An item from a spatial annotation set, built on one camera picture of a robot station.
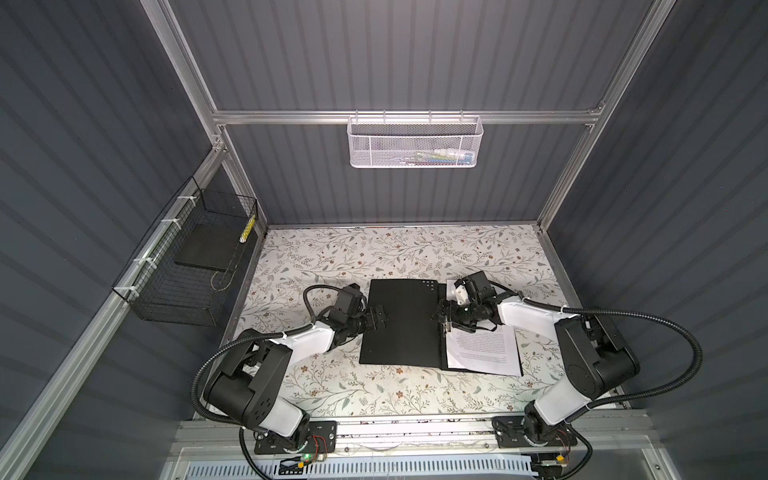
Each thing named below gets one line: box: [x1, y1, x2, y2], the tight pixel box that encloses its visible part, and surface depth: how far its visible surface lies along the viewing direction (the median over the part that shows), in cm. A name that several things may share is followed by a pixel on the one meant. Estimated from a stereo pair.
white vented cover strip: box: [182, 459, 539, 480], surface depth 71 cm
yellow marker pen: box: [239, 214, 256, 243], surface depth 83 cm
